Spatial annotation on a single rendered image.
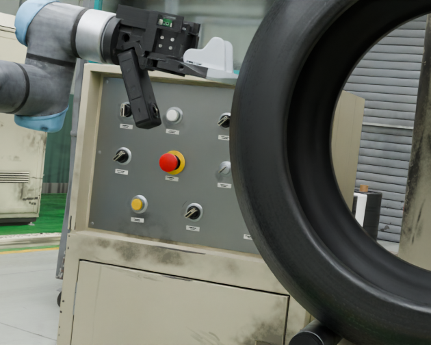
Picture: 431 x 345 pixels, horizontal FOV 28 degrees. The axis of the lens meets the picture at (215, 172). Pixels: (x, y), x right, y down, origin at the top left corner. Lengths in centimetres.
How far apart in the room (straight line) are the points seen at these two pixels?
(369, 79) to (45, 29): 978
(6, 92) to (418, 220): 67
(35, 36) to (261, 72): 39
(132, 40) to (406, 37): 968
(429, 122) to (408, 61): 944
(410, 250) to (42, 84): 63
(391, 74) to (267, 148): 982
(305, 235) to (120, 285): 86
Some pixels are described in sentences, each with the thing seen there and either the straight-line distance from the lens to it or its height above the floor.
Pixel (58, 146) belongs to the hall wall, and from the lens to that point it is 1217.
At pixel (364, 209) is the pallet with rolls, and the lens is 808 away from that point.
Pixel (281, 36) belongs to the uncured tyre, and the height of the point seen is 128.
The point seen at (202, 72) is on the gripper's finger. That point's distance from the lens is 119.
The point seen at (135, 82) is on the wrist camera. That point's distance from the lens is 124.
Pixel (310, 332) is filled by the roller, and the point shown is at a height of 92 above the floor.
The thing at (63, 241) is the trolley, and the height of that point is 40.
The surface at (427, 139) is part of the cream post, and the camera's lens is 140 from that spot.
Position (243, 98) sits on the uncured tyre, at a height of 120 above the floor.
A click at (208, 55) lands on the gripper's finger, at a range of 120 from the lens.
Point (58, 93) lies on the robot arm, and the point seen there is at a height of 118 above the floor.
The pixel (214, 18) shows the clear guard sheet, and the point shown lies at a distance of 182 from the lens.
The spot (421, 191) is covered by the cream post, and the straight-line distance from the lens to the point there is 141.
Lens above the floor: 116
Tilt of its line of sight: 3 degrees down
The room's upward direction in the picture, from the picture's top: 6 degrees clockwise
